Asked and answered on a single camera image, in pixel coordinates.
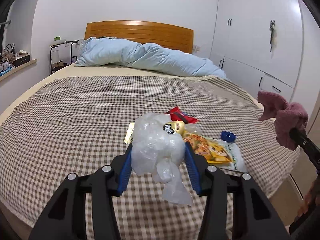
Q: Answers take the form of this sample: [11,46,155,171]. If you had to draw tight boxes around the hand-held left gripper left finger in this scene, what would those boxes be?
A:
[29,144,137,240]

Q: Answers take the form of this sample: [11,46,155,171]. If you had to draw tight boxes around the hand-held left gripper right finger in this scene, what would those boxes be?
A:
[184,142,290,240]

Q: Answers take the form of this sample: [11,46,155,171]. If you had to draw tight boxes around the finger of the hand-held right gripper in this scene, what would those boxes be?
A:
[289,128,320,172]

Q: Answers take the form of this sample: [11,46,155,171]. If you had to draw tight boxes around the yellow food pouch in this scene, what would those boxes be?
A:
[182,133,232,165]

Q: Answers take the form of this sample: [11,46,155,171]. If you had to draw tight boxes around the pink sock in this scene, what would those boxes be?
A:
[257,91,309,150]

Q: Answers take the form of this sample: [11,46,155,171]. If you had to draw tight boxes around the crushed bottle with blue cap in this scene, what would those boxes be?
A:
[220,131,248,173]

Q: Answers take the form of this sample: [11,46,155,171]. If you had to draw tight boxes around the gold snack packet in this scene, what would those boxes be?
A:
[124,120,187,143]

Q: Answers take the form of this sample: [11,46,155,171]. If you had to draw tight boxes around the small red packet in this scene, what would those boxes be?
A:
[166,106,199,125]

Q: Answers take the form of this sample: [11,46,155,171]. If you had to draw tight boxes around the person's right hand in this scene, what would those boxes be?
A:
[297,177,320,220]

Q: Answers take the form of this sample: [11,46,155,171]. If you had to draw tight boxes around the brown checkered blanket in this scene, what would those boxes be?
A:
[0,75,300,240]

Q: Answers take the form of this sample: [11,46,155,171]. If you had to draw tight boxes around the small hanging white bag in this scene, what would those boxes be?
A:
[269,20,278,53]

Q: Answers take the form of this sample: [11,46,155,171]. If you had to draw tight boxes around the light blue duvet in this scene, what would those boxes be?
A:
[75,37,228,80]

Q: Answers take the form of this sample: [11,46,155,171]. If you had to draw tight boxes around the white wardrobe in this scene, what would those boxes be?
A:
[210,0,313,120]

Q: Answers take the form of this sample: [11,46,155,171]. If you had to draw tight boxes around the black bedside rack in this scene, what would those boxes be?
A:
[49,40,79,74]

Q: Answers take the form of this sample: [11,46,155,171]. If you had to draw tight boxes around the wooden headboard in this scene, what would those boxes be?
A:
[84,20,194,54]

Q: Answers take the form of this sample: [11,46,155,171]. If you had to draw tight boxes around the beige windowsill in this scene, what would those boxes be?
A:
[0,59,37,82]

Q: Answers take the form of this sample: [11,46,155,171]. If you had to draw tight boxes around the black box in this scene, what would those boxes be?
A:
[14,53,31,68]

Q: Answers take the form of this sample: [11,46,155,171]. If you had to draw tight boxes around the cluttered small items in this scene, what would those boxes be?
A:
[0,44,15,74]

